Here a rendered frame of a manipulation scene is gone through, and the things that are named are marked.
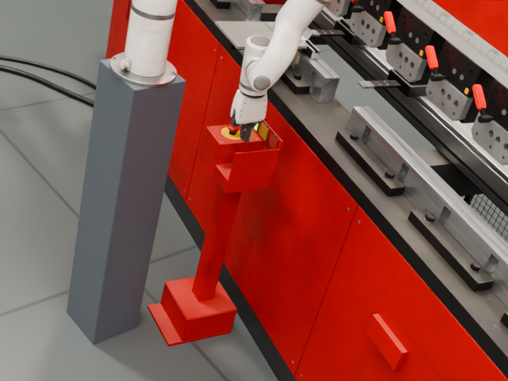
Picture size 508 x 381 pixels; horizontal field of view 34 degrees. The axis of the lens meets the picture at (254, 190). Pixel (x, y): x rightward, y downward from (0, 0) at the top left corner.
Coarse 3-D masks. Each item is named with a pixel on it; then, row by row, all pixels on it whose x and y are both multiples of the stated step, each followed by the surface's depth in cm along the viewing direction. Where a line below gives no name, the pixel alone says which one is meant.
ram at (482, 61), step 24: (408, 0) 224; (432, 0) 215; (456, 0) 208; (480, 0) 201; (504, 0) 194; (432, 24) 216; (480, 24) 201; (504, 24) 194; (504, 48) 195; (504, 72) 196
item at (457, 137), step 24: (312, 24) 315; (336, 48) 303; (360, 48) 290; (360, 72) 291; (384, 72) 279; (384, 96) 281; (408, 120) 271; (432, 120) 260; (432, 144) 263; (456, 144) 252; (480, 168) 244; (504, 168) 239; (504, 192) 236
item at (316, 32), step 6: (336, 24) 292; (342, 24) 290; (348, 24) 288; (312, 30) 284; (318, 30) 286; (324, 30) 287; (330, 30) 288; (336, 30) 289; (342, 30) 290; (348, 30) 287; (342, 36) 290; (348, 36) 287; (354, 36) 285; (348, 42) 287; (354, 42) 287; (360, 42) 288
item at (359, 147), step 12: (348, 132) 252; (348, 144) 246; (360, 144) 247; (360, 156) 242; (372, 156) 243; (372, 168) 238; (384, 168) 239; (384, 180) 234; (396, 180) 235; (384, 192) 233; (396, 192) 233
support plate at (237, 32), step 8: (216, 24) 273; (224, 24) 273; (232, 24) 274; (240, 24) 276; (248, 24) 277; (256, 24) 279; (264, 24) 280; (272, 24) 282; (224, 32) 269; (232, 32) 269; (240, 32) 271; (248, 32) 272; (256, 32) 274; (264, 32) 275; (272, 32) 277; (232, 40) 264; (240, 40) 266; (240, 48) 262
